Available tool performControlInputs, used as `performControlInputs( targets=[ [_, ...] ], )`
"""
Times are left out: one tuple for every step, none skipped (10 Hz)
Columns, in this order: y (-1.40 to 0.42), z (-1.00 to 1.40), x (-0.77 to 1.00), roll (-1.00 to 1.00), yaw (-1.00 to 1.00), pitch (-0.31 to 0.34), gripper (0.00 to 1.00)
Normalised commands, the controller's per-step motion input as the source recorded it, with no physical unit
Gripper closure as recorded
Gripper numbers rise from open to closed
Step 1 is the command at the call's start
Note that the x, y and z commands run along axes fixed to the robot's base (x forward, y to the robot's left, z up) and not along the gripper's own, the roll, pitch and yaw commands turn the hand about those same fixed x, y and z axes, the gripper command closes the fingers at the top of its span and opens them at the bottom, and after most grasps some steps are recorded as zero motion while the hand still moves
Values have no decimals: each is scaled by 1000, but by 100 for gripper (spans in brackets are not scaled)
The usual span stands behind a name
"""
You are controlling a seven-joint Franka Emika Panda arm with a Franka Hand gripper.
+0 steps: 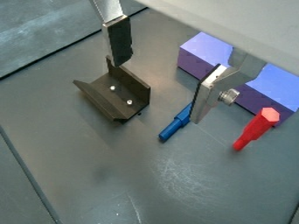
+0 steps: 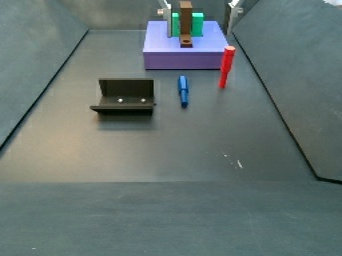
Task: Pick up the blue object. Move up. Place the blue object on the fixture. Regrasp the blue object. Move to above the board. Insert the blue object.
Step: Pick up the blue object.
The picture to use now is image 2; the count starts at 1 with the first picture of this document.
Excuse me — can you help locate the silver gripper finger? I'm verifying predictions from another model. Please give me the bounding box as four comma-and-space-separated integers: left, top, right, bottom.
157, 0, 172, 38
227, 0, 244, 33

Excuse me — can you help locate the blue hexagonal peg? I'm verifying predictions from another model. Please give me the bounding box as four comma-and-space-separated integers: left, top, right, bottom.
177, 75, 188, 108

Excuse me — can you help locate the black angled fixture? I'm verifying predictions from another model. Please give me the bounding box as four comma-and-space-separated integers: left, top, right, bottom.
91, 78, 155, 113

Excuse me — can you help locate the green block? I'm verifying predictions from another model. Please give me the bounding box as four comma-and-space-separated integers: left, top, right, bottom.
172, 12, 204, 37

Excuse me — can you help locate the purple base block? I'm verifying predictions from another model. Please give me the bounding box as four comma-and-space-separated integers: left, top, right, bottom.
143, 21, 228, 70

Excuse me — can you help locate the red hexagonal peg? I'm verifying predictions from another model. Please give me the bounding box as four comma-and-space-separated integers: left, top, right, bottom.
219, 46, 235, 88

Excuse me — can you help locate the brown L-shaped bracket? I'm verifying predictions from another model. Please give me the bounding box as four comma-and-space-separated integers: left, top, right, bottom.
179, 1, 192, 48

